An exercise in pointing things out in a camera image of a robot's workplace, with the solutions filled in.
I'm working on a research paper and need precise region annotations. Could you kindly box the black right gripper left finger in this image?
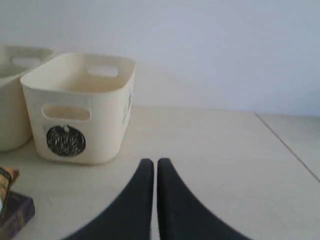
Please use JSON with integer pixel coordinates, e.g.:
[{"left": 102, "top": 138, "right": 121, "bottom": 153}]
[{"left": 65, "top": 158, "right": 154, "bottom": 240}]

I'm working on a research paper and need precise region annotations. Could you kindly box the purple milk carton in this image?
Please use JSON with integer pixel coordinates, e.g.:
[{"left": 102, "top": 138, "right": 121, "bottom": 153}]
[{"left": 0, "top": 191, "right": 35, "bottom": 240}]

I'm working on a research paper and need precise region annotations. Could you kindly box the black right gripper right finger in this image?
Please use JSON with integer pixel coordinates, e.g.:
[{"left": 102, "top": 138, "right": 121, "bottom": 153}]
[{"left": 157, "top": 158, "right": 248, "bottom": 240}]

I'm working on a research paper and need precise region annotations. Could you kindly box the cream bin with circle mark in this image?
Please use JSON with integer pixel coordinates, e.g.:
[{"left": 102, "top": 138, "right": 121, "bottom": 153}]
[{"left": 20, "top": 53, "right": 136, "bottom": 165}]

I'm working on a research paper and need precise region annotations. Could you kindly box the cream bin with square mark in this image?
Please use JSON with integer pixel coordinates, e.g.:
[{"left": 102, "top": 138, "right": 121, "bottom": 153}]
[{"left": 0, "top": 44, "right": 54, "bottom": 152}]

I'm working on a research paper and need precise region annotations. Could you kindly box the orange chip bag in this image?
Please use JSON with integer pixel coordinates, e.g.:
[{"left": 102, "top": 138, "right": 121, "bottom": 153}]
[{"left": 0, "top": 167, "right": 20, "bottom": 203}]

